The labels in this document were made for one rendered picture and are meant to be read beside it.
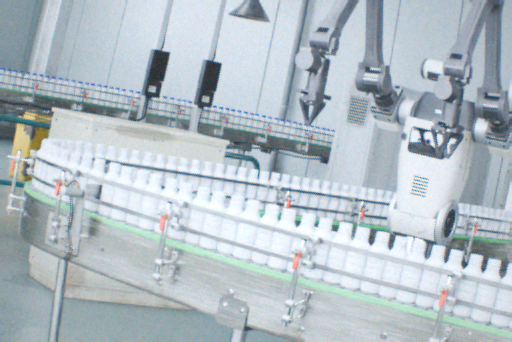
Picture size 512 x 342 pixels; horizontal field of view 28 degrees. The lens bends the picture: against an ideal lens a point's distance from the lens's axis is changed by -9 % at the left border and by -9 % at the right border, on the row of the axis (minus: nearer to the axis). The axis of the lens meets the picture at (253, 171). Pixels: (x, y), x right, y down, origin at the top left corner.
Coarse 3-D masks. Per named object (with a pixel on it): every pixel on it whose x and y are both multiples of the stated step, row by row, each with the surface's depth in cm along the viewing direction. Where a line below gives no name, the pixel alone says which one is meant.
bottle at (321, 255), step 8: (320, 224) 295; (328, 224) 294; (320, 232) 294; (328, 232) 295; (320, 248) 294; (328, 248) 294; (312, 256) 294; (320, 256) 294; (304, 272) 296; (312, 272) 294; (320, 272) 294
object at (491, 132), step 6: (510, 114) 335; (492, 120) 330; (510, 120) 332; (492, 126) 332; (498, 126) 331; (504, 126) 330; (510, 126) 333; (486, 132) 335; (492, 132) 334; (498, 132) 333; (504, 132) 332; (510, 132) 333; (492, 138) 334; (498, 138) 332; (504, 138) 332
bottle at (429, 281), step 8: (440, 248) 275; (432, 256) 276; (440, 256) 276; (432, 264) 275; (440, 264) 275; (424, 272) 276; (432, 272) 275; (424, 280) 276; (432, 280) 275; (424, 288) 275; (432, 288) 275; (424, 296) 275; (416, 304) 277; (424, 304) 275; (432, 304) 275
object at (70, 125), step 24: (72, 120) 693; (96, 120) 672; (120, 120) 717; (96, 144) 676; (120, 144) 687; (144, 144) 699; (168, 144) 710; (192, 144) 722; (216, 144) 733; (48, 264) 697; (72, 264) 678; (72, 288) 682; (96, 288) 694; (120, 288) 704
